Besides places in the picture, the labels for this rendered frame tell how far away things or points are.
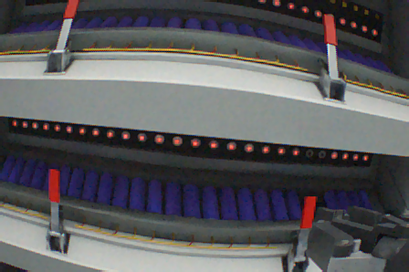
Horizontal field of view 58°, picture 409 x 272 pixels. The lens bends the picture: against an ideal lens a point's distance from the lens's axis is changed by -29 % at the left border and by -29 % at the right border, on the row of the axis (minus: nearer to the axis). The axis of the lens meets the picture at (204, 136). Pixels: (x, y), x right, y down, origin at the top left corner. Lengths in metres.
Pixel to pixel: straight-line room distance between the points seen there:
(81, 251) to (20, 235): 0.09
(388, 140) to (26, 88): 0.38
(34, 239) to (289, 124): 0.30
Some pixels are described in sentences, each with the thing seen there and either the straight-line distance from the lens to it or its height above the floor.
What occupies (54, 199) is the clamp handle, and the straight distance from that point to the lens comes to 0.47.
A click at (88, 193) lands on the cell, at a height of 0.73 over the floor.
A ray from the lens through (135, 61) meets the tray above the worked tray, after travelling 0.44.
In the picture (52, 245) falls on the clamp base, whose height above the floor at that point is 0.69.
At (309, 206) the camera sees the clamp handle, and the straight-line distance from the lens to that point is 0.48.
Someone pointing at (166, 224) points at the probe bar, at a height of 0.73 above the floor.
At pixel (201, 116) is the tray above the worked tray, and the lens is 0.41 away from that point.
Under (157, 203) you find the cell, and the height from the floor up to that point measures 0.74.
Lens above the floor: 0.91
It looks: 11 degrees down
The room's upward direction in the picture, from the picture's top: 7 degrees clockwise
